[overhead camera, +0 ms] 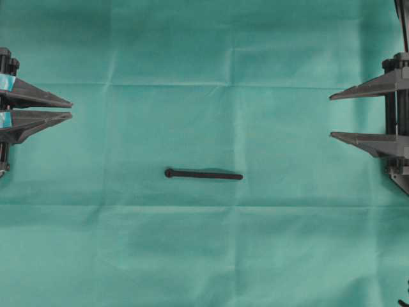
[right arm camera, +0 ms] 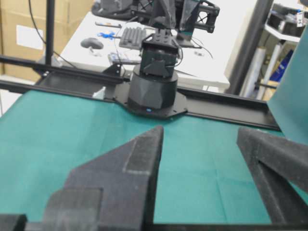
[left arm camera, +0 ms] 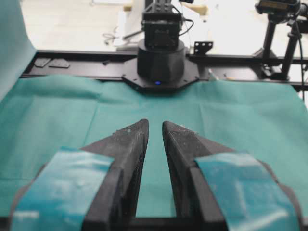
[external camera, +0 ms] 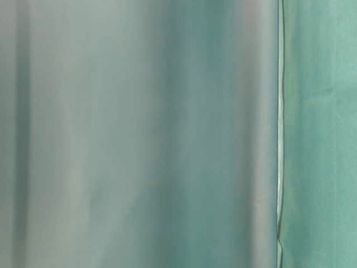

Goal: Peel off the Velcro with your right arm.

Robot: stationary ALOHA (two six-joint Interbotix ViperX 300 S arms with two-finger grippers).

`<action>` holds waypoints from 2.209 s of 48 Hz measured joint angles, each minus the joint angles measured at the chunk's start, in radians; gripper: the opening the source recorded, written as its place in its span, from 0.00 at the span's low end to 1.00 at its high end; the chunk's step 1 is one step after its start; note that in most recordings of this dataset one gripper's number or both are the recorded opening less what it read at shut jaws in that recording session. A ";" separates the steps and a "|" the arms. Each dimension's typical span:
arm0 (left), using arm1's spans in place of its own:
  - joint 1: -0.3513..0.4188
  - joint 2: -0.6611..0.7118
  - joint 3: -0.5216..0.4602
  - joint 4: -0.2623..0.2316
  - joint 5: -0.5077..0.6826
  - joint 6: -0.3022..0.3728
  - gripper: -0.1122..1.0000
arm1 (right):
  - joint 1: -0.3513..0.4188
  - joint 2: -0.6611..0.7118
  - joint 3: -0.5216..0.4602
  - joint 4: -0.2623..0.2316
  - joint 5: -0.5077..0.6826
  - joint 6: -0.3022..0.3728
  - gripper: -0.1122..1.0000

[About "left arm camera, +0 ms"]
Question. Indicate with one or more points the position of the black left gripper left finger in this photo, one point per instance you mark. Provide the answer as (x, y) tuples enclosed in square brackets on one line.
[(84, 189)]

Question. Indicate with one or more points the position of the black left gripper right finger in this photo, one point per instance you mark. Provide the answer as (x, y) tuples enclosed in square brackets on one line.
[(222, 189)]

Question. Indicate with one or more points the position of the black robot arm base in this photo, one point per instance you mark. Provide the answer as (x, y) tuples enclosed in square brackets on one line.
[(161, 63)]

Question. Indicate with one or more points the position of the teal table cloth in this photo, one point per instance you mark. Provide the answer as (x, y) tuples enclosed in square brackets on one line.
[(40, 115)]

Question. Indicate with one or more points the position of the black metal frame rail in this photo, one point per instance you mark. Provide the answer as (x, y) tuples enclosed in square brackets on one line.
[(122, 66)]

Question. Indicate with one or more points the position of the black perforated metal bracket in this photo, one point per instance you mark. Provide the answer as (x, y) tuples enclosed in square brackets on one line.
[(202, 47)]

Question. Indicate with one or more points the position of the black camera tripod stand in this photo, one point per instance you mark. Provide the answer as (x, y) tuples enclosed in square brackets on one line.
[(287, 22)]

